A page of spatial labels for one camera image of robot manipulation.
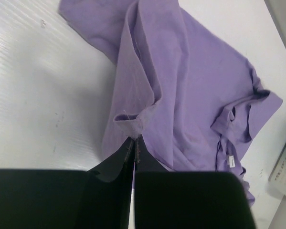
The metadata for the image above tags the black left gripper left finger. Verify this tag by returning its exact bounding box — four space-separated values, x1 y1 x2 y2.
0 139 135 229

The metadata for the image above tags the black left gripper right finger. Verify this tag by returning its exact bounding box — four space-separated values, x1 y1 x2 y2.
134 137 256 229

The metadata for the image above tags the purple t-shirt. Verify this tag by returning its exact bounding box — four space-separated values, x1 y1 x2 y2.
58 0 284 203

